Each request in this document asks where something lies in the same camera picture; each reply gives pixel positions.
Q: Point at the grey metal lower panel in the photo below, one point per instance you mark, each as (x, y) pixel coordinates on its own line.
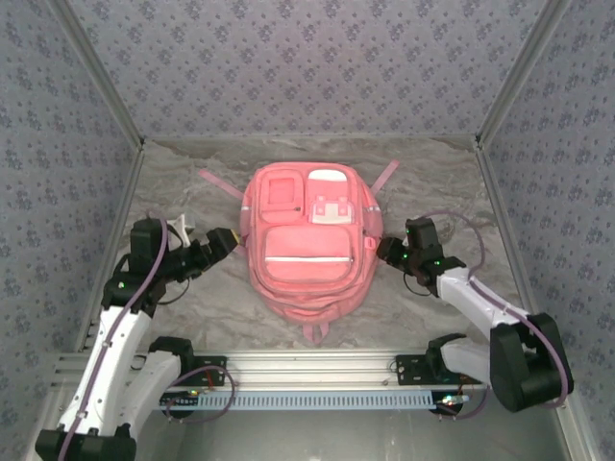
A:
(336, 437)

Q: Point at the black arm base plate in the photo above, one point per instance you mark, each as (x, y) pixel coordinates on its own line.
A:
(413, 374)
(217, 361)

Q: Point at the aluminium frame post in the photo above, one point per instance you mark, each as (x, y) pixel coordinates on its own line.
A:
(96, 77)
(528, 62)

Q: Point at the long aluminium mounting rail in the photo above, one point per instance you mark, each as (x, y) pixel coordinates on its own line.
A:
(307, 367)

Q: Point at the black controller board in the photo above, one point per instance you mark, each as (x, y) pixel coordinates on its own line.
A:
(449, 401)
(179, 399)

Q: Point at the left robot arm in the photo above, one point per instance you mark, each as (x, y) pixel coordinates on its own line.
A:
(115, 346)

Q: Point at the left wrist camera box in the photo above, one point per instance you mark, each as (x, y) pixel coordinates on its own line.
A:
(181, 228)

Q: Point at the pink backpack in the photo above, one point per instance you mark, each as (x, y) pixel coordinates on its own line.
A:
(307, 249)

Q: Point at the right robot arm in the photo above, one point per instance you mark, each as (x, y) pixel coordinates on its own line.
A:
(480, 302)

